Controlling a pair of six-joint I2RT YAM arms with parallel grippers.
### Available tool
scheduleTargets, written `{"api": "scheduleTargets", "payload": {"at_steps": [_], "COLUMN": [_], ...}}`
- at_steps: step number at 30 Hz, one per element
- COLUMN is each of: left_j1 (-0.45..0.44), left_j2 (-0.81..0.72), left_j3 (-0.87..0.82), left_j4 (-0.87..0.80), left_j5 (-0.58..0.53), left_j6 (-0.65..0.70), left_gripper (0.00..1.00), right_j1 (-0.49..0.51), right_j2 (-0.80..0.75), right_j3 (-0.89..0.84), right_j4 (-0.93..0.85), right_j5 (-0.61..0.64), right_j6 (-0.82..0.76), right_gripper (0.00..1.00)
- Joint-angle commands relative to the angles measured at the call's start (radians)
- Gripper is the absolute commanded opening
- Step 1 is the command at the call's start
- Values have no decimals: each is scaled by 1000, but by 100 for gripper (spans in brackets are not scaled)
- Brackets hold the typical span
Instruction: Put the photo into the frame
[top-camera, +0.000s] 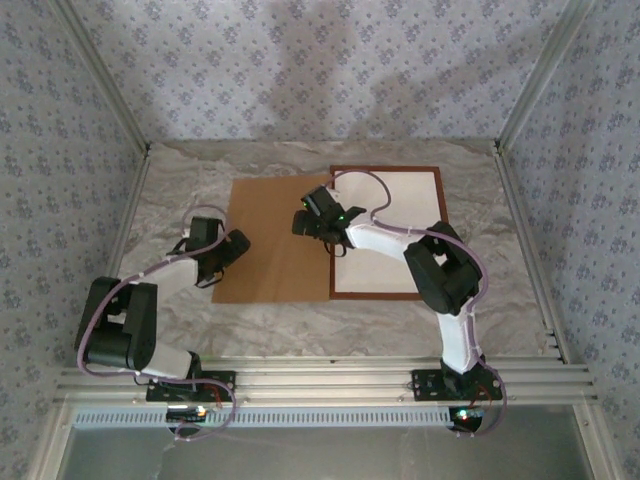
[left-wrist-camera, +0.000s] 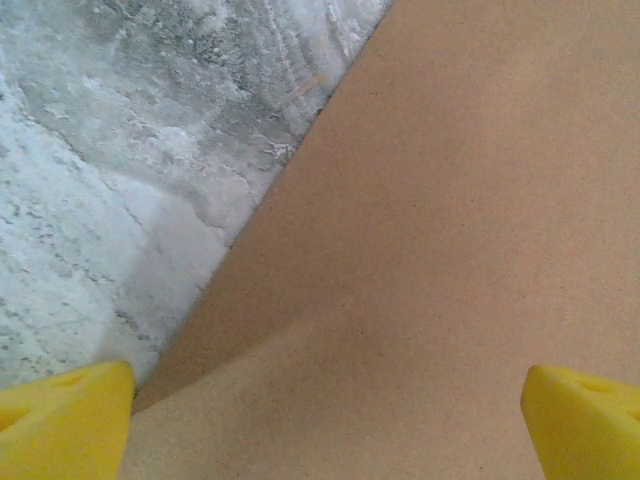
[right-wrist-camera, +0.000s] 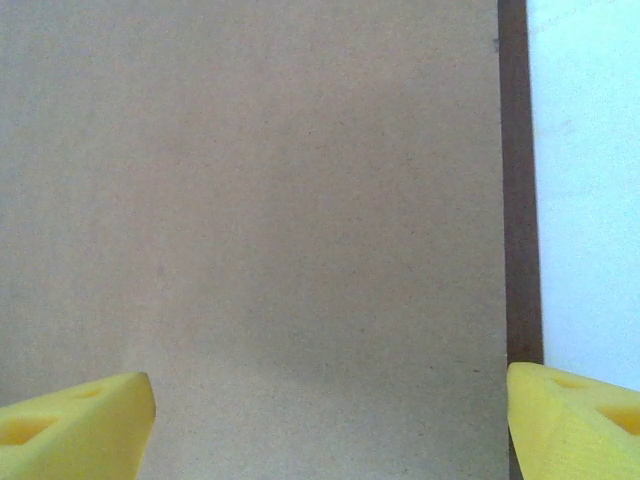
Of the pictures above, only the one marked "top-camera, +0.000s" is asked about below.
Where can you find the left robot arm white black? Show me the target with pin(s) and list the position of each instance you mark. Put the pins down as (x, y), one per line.
(115, 320)

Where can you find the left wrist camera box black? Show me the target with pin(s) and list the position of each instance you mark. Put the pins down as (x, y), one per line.
(205, 230)

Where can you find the blue printed poster photo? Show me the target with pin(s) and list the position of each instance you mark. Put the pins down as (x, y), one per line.
(400, 200)

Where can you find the dark brown wooden picture frame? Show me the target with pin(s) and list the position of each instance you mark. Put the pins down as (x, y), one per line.
(375, 297)

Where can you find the aluminium corner post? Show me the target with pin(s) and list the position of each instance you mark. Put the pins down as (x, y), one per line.
(110, 85)
(540, 70)

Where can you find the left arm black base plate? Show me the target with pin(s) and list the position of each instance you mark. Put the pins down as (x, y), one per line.
(222, 382)

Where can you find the aluminium mounting rail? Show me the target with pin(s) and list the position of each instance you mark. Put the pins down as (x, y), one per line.
(325, 382)

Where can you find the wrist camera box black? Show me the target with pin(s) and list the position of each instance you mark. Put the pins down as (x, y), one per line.
(322, 202)
(205, 230)

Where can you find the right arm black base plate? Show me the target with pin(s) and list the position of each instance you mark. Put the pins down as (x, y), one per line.
(425, 385)

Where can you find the brown fibreboard backing board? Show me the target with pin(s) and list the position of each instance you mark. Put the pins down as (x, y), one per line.
(270, 265)

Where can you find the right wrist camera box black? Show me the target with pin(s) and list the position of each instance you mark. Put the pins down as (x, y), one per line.
(322, 202)

